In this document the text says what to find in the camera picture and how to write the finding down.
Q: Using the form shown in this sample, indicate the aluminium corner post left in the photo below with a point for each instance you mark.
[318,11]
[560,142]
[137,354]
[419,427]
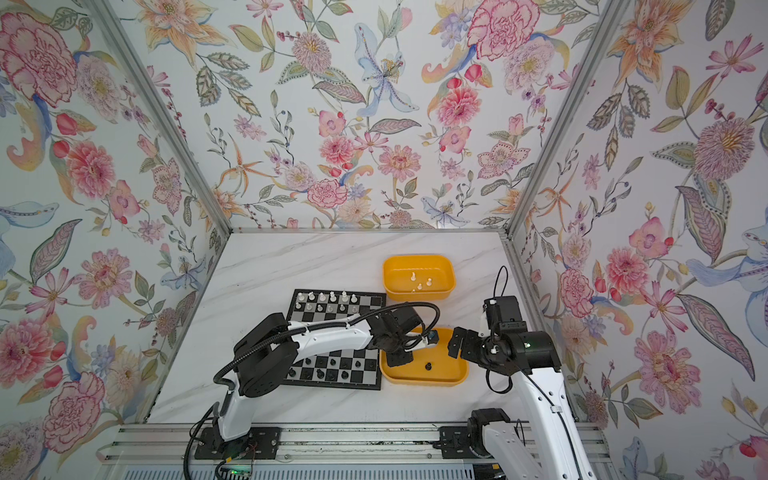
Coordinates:
[116,37]

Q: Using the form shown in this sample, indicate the yellow tray with white pieces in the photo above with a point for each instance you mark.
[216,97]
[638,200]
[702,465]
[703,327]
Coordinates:
[418,277]

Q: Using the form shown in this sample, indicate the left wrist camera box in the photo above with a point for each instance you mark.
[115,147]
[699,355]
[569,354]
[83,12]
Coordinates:
[431,338]

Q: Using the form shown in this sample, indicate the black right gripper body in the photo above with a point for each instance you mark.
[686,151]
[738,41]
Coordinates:
[475,348]

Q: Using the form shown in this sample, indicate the aluminium corner post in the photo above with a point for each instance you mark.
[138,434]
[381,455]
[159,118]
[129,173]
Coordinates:
[606,26]
[116,37]

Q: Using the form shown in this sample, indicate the aluminium corner post right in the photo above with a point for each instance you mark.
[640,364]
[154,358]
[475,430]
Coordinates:
[606,26]

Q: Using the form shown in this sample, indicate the yellow tray with black pieces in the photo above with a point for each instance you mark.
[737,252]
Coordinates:
[431,366]

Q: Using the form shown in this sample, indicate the aluminium front mounting rail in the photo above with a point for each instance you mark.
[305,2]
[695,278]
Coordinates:
[326,451]

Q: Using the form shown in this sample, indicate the black and silver chessboard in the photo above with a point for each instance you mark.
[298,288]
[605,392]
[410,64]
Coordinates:
[335,345]

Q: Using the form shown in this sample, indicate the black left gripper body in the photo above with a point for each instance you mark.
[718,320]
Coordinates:
[398,352]

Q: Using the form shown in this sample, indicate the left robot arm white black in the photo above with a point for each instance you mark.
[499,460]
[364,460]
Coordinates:
[263,358]

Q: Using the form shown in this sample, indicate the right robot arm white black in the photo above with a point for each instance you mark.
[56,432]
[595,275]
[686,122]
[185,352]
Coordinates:
[529,361]

